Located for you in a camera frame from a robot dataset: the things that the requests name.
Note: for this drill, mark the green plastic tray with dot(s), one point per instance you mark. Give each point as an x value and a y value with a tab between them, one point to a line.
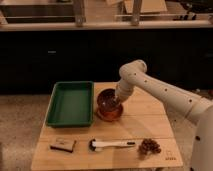
71	105

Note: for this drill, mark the long wooden counter shelf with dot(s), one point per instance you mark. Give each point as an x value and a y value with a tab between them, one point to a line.
45	15

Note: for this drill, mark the orange-brown bowl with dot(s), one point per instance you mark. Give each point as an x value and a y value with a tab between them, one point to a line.
110	116

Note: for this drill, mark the dark brown bowl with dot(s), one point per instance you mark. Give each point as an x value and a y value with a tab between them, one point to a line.
107	100

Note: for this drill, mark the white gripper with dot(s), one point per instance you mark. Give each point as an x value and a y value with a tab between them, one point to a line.
120	94

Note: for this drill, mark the brown pine cone cluster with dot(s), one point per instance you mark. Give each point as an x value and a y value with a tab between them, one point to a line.
149	146

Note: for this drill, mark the small brown wooden block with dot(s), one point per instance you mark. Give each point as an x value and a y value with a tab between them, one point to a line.
63	145

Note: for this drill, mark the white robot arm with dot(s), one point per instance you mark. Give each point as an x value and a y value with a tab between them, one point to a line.
197	109

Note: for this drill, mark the wooden folding table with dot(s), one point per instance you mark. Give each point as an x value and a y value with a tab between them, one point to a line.
144	117

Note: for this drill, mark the white handled brush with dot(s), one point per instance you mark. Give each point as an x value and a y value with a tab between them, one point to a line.
97	145

